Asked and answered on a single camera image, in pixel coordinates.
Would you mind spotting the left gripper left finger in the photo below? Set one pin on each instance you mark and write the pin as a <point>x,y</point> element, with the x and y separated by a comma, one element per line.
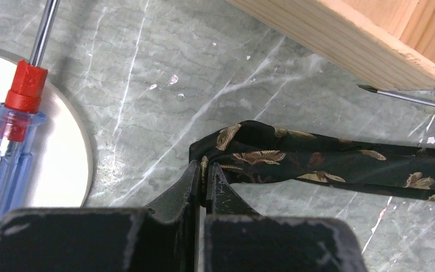
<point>160,236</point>

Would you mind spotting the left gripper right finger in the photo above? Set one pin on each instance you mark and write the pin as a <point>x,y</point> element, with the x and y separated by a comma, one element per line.
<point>237,238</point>

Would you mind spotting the black gold patterned tie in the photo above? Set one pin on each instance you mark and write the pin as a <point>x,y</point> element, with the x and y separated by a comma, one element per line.
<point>256,153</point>

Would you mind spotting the white tape roll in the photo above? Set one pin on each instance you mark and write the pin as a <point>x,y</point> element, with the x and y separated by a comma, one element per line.
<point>63,164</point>

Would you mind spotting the blue red small screwdriver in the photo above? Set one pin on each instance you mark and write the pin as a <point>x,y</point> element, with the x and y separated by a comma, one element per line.
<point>20,116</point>

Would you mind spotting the wooden compartment tray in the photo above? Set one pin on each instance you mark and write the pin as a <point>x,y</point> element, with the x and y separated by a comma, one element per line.
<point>347,38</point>

